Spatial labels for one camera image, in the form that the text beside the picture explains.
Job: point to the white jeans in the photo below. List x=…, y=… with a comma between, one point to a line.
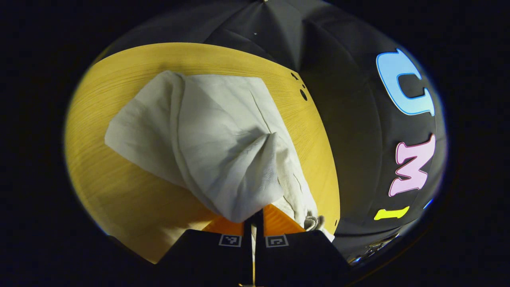
x=223, y=151

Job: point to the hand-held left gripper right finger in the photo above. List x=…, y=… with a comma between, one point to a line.
x=259, y=255

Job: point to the black backdrop cloth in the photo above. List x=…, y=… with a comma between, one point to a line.
x=342, y=119

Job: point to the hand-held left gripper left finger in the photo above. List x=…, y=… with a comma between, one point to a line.
x=248, y=255

